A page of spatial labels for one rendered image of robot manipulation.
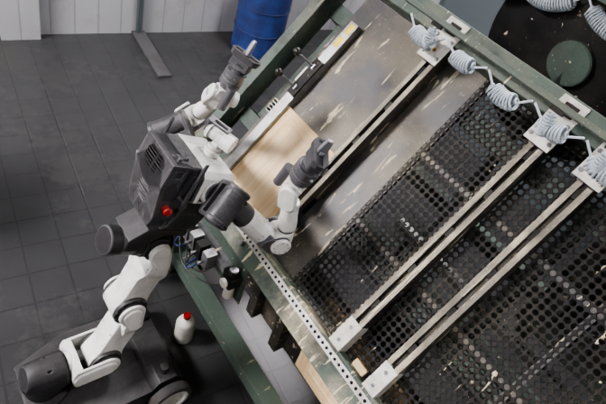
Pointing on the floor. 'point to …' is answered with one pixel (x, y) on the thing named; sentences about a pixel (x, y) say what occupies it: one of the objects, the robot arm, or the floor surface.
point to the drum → (262, 8)
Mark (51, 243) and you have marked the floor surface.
